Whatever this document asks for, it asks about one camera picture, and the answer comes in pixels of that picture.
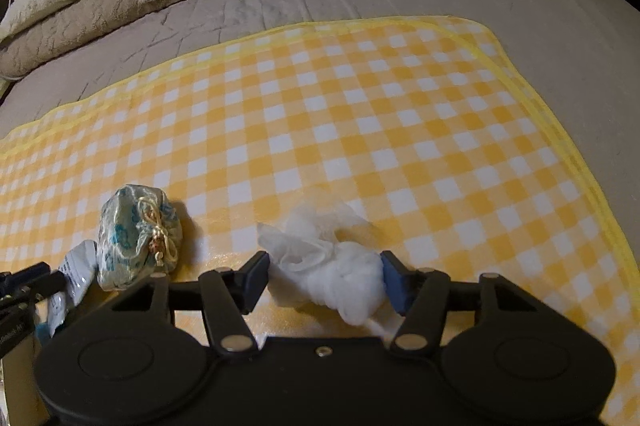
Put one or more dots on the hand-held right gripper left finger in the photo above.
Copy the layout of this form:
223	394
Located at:
257	278

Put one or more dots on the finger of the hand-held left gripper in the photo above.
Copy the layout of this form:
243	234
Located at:
30	281

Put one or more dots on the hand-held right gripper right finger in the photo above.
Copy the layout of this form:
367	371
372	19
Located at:
395	281

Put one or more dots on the white and blue packet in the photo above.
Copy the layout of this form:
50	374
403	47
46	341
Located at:
80	266

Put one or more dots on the white cotton wad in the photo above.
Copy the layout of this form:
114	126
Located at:
340	276

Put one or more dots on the yellow checked blanket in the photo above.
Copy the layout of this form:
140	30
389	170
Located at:
350	115

